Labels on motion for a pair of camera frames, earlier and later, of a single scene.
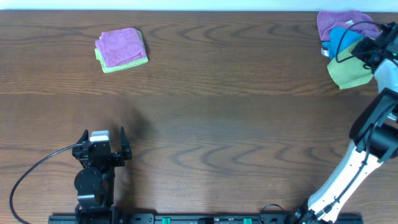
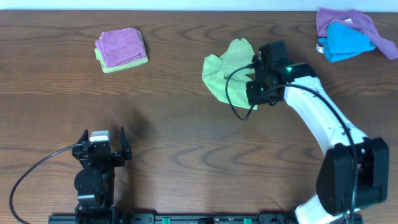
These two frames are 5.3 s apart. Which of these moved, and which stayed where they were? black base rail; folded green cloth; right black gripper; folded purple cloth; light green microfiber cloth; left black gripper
Moved: light green microfiber cloth; right black gripper
Stayed: folded purple cloth; folded green cloth; black base rail; left black gripper
